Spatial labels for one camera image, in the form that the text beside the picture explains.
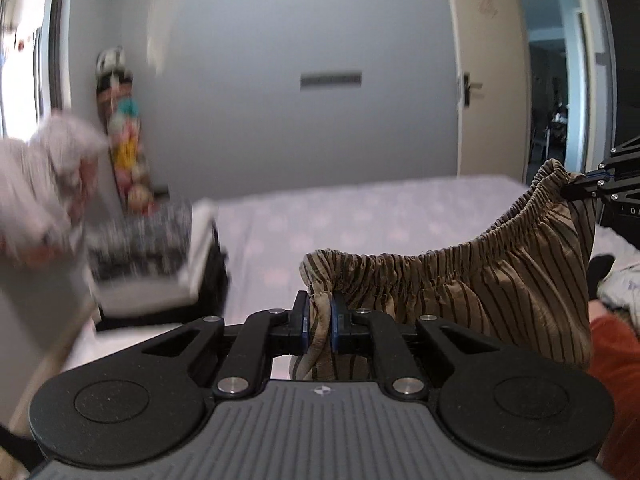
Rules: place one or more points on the white grey garment pile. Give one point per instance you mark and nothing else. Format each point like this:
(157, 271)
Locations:
(620, 292)

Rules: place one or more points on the brown striped trousers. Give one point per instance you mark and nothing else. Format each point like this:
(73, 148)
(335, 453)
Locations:
(523, 282)

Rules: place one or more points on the crumpled pink grey duvet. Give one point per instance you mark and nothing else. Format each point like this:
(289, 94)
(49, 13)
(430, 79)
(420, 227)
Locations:
(46, 185)

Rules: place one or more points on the black folded garment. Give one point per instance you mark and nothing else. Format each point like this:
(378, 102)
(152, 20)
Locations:
(210, 279)

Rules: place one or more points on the polka dot bed sheet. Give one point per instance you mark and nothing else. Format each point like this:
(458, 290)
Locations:
(267, 236)

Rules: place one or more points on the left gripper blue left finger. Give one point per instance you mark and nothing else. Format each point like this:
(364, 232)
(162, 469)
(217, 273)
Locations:
(248, 349)

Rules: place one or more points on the white folded garment stack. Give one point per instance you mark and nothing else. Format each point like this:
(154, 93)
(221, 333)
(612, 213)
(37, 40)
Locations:
(203, 215)

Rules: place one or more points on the cream bedroom door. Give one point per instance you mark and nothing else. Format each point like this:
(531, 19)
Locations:
(493, 131)

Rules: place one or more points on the plush toy hanging rack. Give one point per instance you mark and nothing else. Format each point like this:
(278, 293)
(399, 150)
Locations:
(120, 115)

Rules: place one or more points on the orange red trouser leg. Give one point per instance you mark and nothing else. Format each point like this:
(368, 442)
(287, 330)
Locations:
(615, 362)

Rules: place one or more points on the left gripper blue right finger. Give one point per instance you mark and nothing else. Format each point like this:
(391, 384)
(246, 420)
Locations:
(375, 336)

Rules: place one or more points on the dark floral folded garment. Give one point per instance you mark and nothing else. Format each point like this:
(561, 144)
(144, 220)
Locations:
(141, 246)

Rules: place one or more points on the black sock foot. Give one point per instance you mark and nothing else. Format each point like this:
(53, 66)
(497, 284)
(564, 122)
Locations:
(598, 269)

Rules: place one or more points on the black door handle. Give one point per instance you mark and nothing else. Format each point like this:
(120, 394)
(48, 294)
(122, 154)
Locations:
(468, 86)

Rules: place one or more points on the grey wall plate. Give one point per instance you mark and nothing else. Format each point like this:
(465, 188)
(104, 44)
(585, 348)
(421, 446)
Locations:
(310, 81)

